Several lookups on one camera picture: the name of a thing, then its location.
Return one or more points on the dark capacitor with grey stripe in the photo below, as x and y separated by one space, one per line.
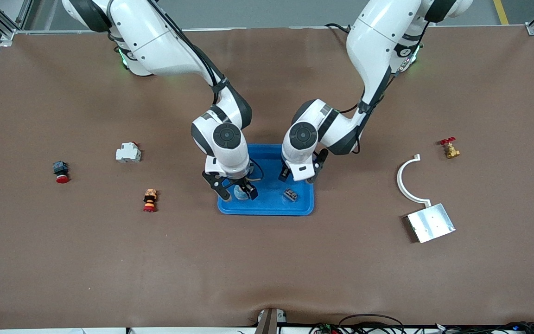
290 195

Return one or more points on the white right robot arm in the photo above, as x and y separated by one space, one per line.
155 37

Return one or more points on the red emergency stop button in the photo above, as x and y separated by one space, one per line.
61 170

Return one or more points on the light blue call bell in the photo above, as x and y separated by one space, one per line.
240 194

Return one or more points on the blue plastic tray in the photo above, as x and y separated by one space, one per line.
267 206

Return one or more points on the white circuit breaker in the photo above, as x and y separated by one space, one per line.
128 153

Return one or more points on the silver metal plate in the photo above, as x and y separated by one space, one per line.
431 223

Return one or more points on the orange red stacked push switch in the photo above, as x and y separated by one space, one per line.
150 199

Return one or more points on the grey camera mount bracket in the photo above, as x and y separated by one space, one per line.
269 322

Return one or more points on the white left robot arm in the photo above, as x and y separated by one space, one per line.
378 41

